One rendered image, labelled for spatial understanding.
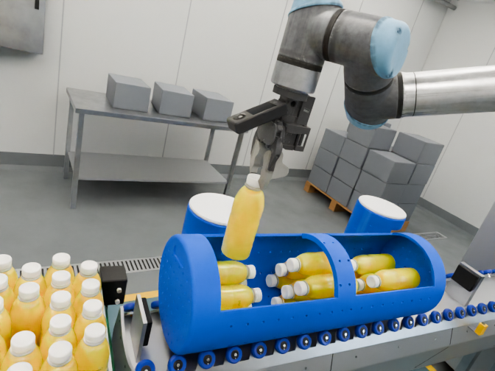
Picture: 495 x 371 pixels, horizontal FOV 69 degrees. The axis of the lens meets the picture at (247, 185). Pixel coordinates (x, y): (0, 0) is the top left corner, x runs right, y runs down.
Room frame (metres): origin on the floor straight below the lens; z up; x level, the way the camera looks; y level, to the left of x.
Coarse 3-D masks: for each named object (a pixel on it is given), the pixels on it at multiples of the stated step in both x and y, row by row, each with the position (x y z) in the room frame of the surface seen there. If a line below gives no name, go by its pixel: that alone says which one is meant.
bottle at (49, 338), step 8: (72, 328) 0.57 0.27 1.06; (48, 336) 0.53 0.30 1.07; (56, 336) 0.53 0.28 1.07; (64, 336) 0.54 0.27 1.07; (72, 336) 0.55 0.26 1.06; (40, 344) 0.53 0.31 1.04; (48, 344) 0.52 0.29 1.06; (72, 344) 0.54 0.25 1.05; (48, 352) 0.51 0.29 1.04; (72, 352) 0.54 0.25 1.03
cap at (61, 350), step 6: (60, 342) 0.50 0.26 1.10; (66, 342) 0.50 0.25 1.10; (54, 348) 0.48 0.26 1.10; (60, 348) 0.49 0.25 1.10; (66, 348) 0.49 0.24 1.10; (54, 354) 0.47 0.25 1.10; (60, 354) 0.47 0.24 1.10; (66, 354) 0.48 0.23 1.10; (54, 360) 0.47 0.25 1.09; (60, 360) 0.47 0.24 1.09; (66, 360) 0.48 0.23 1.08
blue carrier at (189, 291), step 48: (192, 240) 0.75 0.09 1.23; (288, 240) 1.02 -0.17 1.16; (336, 240) 0.96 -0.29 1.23; (384, 240) 1.25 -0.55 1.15; (192, 288) 0.64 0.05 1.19; (336, 288) 0.83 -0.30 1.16; (432, 288) 1.02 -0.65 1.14; (192, 336) 0.60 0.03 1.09; (240, 336) 0.67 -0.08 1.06; (288, 336) 0.78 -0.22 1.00
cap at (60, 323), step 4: (56, 316) 0.55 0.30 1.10; (60, 316) 0.56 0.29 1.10; (64, 316) 0.56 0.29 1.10; (68, 316) 0.56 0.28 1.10; (52, 320) 0.54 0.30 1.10; (56, 320) 0.54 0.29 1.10; (60, 320) 0.55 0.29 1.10; (64, 320) 0.55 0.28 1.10; (68, 320) 0.55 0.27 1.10; (52, 324) 0.53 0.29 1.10; (56, 324) 0.53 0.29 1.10; (60, 324) 0.54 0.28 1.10; (64, 324) 0.54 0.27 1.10; (68, 324) 0.54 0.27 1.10; (52, 328) 0.53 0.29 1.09; (56, 328) 0.53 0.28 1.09; (60, 328) 0.53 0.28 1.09; (64, 328) 0.53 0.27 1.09; (68, 328) 0.54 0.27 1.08; (52, 332) 0.53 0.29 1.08; (56, 332) 0.53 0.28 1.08; (60, 332) 0.53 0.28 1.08; (64, 332) 0.54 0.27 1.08
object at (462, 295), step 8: (464, 264) 1.39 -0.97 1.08; (456, 272) 1.39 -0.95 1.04; (464, 272) 1.37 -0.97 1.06; (472, 272) 1.35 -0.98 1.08; (456, 280) 1.37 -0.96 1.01; (464, 280) 1.35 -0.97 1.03; (472, 280) 1.33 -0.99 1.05; (480, 280) 1.33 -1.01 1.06; (448, 288) 1.40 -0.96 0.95; (456, 288) 1.38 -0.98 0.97; (464, 288) 1.34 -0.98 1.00; (472, 288) 1.33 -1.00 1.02; (456, 296) 1.36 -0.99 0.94; (464, 296) 1.34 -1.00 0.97; (472, 296) 1.33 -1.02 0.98; (464, 304) 1.33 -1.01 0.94
